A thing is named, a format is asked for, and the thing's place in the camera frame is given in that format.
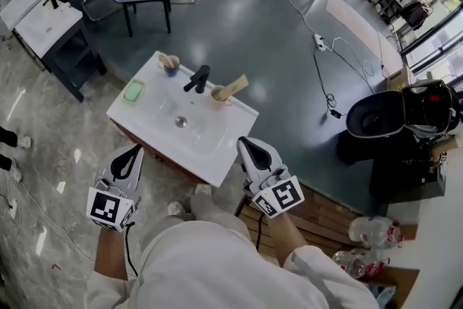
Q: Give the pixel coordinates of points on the person's white shoe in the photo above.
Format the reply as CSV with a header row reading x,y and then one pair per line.
x,y
202,190
176,208

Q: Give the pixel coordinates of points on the clear plastic water bottle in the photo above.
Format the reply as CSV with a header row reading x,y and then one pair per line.
x,y
358,262
374,231

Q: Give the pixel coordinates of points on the person's white clothing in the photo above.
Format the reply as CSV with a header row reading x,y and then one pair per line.
x,y
202,264

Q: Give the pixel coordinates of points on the wooden toothbrush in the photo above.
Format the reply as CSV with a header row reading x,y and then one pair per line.
x,y
167,61

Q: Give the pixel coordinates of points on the small cardboard box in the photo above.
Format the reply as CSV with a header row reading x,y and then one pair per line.
x,y
398,77

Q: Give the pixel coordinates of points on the white power strip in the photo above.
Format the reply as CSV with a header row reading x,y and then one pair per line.
x,y
319,41

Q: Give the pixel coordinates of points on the white washbasin on black stand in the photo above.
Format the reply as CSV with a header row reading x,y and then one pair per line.
x,y
47,29

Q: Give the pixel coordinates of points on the pink cup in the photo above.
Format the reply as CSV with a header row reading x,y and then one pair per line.
x,y
218,103

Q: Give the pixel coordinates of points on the wooden washbasin cabinet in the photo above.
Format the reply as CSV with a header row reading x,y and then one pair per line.
x,y
159,155

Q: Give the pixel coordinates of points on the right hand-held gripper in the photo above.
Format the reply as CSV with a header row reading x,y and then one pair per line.
x,y
280,193

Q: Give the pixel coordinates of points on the small black faucet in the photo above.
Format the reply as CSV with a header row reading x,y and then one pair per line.
x,y
52,0

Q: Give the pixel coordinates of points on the open cardboard box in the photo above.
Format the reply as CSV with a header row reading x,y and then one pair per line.
x,y
398,286

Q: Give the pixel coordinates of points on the person's left forearm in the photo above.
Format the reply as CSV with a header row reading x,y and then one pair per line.
x,y
110,253

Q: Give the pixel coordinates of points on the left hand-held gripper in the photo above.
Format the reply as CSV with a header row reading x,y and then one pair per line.
x,y
106,208

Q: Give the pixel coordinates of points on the blue cup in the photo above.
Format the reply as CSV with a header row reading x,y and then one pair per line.
x,y
171,71

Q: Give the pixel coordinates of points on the metal sink drain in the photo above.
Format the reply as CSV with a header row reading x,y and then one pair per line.
x,y
181,121

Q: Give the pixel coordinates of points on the white flat board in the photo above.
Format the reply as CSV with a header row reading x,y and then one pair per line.
x,y
361,29

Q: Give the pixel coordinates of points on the green soap dish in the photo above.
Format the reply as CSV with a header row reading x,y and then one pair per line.
x,y
134,92

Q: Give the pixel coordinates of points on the person's right forearm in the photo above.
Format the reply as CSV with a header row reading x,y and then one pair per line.
x,y
285,239

